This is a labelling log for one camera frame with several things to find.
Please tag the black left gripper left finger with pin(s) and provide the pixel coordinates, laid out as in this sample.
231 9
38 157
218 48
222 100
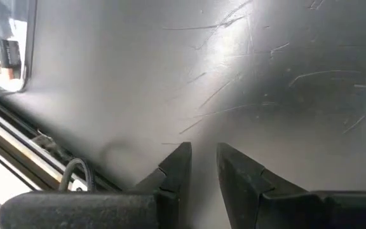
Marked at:
91 210

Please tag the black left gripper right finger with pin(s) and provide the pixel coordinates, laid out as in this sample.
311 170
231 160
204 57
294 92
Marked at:
297 210

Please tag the black power adapter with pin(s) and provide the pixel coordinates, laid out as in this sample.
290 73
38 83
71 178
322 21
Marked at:
9 54

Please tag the black aluminium table frame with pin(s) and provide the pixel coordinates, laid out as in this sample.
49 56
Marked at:
31 31

